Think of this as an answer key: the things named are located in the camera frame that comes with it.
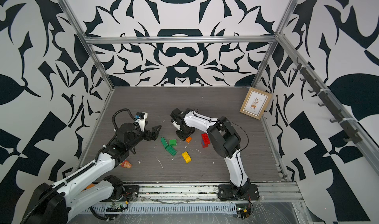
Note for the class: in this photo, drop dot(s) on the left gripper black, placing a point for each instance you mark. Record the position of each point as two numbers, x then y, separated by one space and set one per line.
154 133

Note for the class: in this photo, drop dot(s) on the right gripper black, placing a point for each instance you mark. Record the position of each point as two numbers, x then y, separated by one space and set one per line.
181 136

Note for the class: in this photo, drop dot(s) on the light green square lego brick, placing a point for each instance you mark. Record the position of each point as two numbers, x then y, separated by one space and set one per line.
173 142

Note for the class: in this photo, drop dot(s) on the red long lego brick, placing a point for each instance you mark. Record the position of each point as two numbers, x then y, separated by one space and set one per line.
205 138

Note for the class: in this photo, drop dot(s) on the yellow curved lego brick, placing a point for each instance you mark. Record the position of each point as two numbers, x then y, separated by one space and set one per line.
186 157

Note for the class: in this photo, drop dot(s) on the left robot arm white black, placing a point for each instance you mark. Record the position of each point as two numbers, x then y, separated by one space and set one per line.
63 200

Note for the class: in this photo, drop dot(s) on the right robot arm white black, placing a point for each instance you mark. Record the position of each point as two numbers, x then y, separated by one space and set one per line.
226 142

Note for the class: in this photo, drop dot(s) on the dark green long lego brick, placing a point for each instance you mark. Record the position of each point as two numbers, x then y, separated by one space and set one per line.
165 144

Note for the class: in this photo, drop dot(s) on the dark green wide lego brick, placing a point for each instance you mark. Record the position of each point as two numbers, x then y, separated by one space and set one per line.
171 150

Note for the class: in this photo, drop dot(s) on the small colourful toy figure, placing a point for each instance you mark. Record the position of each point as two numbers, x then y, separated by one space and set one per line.
126 164

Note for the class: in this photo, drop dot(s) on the wooden framed picture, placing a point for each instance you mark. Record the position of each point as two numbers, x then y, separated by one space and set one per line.
255 103

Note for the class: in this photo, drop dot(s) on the small circuit board left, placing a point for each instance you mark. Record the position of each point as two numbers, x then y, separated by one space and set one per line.
118 207

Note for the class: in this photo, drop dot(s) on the small circuit board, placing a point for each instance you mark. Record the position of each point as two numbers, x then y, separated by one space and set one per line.
118 207
244 211

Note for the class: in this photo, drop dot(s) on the small circuit board right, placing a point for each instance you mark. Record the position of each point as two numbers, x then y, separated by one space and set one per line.
244 211

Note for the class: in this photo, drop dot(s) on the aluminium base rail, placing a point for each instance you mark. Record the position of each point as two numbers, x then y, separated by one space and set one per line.
197 192

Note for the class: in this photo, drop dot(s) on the white slotted cable duct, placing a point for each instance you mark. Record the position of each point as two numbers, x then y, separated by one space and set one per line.
173 208

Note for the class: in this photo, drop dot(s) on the wall hook rail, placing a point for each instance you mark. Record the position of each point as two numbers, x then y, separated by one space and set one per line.
329 101

